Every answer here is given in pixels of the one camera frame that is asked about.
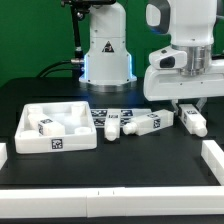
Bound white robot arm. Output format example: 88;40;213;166
79;0;224;101

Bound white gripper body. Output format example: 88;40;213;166
143;60;224;101

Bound black cables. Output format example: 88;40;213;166
36;59;84;78

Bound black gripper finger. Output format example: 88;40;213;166
171;99;179;114
196;97;207;111

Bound white front barrier rail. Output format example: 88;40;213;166
0;186;224;219

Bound white marker sheet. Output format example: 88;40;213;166
91;108;151;128

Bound white left barrier block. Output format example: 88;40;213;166
0;143;7;170

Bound white desk top tray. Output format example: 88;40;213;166
15;101;97;154

